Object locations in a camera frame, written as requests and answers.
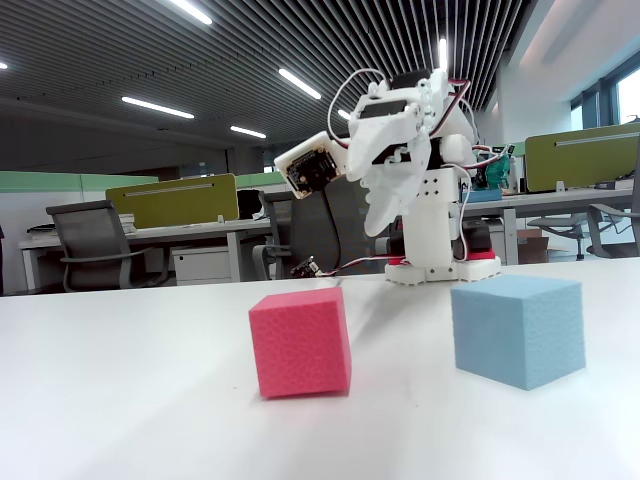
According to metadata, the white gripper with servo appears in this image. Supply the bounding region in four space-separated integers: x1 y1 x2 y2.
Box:
346 68 455 238

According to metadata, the blue foam cube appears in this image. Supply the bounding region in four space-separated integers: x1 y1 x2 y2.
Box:
449 273 587 392

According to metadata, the red foam cube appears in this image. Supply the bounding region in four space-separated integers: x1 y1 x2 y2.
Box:
248 286 353 401

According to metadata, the blue tray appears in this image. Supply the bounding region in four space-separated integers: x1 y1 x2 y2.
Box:
462 188 504 204

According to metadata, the dark grey office chair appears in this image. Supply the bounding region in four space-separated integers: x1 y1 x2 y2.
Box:
251 178 389 281

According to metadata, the teal green object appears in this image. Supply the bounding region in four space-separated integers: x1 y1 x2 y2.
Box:
481 152 517 192

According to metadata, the small black circuit board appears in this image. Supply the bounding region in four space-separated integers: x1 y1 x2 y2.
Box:
290 256 321 279

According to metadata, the black bag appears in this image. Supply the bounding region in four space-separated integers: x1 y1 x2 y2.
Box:
235 188 266 221

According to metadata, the white office desk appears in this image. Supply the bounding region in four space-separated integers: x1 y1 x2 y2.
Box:
458 186 640 266
19 218 281 292

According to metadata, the brown cardboard box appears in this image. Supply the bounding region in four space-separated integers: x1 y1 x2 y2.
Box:
516 227 552 265

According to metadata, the grey mesh office chair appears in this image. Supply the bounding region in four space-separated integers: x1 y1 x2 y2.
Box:
585 149 640 260
45 199 169 294
527 213 587 261

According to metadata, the olive green desk divider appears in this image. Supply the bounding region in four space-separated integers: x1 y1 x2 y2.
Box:
523 123 640 194
104 173 239 230

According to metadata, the white drawer cabinet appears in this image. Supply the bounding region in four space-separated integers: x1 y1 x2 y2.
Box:
171 245 236 286

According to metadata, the black camera cable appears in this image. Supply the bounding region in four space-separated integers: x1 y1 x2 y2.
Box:
322 191 347 274

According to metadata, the white cased camera board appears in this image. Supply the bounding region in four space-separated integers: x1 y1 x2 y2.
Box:
273 131 348 200

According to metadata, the white red servo cable loop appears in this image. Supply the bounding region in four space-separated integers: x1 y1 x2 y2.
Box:
326 68 389 149

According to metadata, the red black servo cable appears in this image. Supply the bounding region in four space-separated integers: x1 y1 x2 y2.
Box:
433 78 475 137

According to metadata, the light green partition wall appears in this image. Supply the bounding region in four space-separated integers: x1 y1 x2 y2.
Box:
0 170 161 194

